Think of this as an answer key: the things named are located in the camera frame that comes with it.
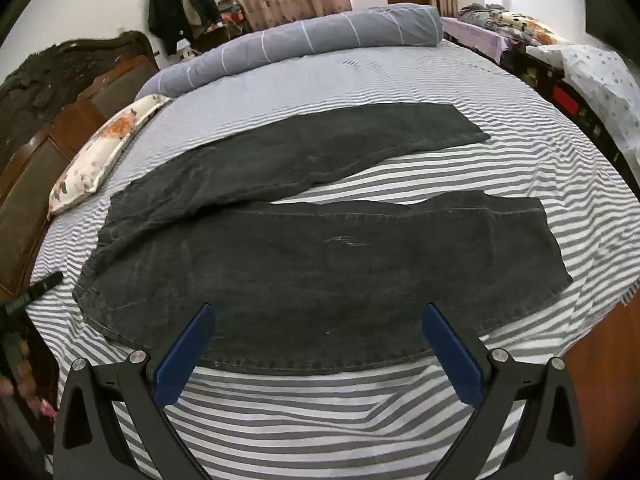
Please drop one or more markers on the dark wooden headboard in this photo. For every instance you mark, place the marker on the dark wooden headboard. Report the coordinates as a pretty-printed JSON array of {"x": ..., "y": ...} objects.
[{"x": 50, "y": 106}]

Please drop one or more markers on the grey rolled duvet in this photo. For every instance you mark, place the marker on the grey rolled duvet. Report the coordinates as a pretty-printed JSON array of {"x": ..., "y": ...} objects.
[{"x": 396, "y": 25}]

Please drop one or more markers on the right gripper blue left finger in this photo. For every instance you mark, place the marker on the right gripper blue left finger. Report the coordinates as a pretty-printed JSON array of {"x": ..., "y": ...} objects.
[{"x": 89, "y": 443}]

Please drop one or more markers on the grey white striped bed sheet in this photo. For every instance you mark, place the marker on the grey white striped bed sheet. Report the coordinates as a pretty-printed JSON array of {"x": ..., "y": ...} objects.
[{"x": 398, "y": 421}]

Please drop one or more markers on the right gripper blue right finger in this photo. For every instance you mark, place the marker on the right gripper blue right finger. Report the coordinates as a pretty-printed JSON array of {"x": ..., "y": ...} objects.
[{"x": 549, "y": 441}]

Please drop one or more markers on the dark jackets on rack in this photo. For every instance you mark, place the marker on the dark jackets on rack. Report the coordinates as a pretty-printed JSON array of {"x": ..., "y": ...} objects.
[{"x": 172, "y": 21}]

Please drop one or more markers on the white dotted cloth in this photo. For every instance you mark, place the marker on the white dotted cloth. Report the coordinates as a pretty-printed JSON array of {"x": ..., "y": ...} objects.
[{"x": 603, "y": 80}]

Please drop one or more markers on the dark grey denim pants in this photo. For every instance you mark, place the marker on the dark grey denim pants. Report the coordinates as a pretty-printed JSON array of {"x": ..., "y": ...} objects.
[{"x": 301, "y": 288}]

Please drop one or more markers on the floral white orange pillow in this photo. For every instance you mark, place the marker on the floral white orange pillow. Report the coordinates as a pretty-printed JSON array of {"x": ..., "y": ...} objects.
[{"x": 94, "y": 162}]

